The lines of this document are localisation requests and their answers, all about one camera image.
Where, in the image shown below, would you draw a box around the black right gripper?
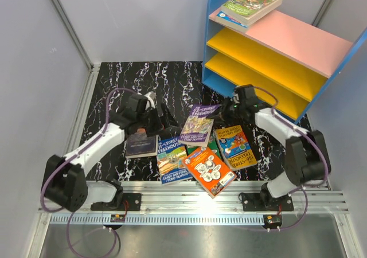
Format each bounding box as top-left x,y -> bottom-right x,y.
206,97 -> 244,127

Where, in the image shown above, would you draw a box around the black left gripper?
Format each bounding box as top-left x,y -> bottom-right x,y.
137,102 -> 179,136

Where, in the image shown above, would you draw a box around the purple treehouse book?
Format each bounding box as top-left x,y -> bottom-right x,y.
178,105 -> 220,147

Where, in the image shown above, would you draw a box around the dark navy paperback book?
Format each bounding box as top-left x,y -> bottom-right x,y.
125,128 -> 158,159

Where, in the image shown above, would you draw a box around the light blue 26-storey treehouse book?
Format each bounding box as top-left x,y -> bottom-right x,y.
217,0 -> 252,30

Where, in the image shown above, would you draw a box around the green 65-storey treehouse book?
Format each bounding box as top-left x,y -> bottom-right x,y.
221,0 -> 283,26

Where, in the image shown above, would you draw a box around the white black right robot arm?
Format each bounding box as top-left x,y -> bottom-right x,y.
217,84 -> 331,210

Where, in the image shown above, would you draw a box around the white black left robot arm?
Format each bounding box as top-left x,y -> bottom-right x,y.
40,92 -> 179,212

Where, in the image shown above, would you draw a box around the blue 91-storey treehouse book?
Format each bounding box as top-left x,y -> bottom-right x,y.
157,137 -> 192,185

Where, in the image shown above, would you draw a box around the yellow 130-storey treehouse book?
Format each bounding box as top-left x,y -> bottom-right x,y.
214,125 -> 257,171

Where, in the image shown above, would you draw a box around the dark green book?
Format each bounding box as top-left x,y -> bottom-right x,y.
186,134 -> 222,159

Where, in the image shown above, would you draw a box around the orange cartoon book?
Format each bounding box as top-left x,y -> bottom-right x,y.
182,147 -> 236,198

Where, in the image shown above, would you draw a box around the colourful wooden bookshelf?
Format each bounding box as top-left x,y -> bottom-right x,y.
202,0 -> 366,123

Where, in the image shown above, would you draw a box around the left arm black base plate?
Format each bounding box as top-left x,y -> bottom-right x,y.
91,193 -> 142,212

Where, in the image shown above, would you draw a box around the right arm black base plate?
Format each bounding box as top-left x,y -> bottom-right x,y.
239,192 -> 294,212

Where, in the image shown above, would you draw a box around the aluminium rail frame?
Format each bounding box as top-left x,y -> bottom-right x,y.
37,61 -> 366,257

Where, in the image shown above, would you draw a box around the slotted grey cable duct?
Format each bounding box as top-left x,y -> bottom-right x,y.
50,213 -> 264,226

